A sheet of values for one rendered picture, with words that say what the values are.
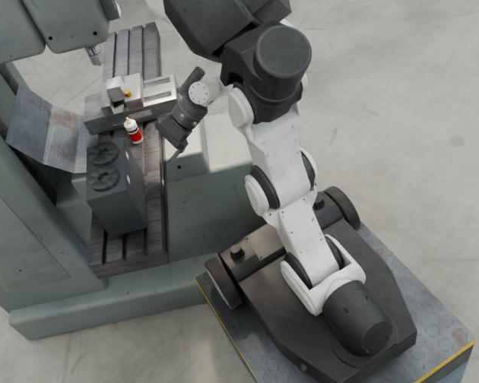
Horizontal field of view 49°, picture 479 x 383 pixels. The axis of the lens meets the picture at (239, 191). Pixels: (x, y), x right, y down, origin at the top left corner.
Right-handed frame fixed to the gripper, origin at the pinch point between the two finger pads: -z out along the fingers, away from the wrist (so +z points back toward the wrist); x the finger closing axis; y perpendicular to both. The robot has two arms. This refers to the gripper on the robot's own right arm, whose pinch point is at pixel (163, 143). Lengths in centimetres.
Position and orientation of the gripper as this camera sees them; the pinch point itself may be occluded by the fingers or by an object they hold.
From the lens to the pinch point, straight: 169.4
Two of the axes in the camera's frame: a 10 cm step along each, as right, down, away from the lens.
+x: -7.1, -7.0, 0.3
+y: -3.3, 3.0, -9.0
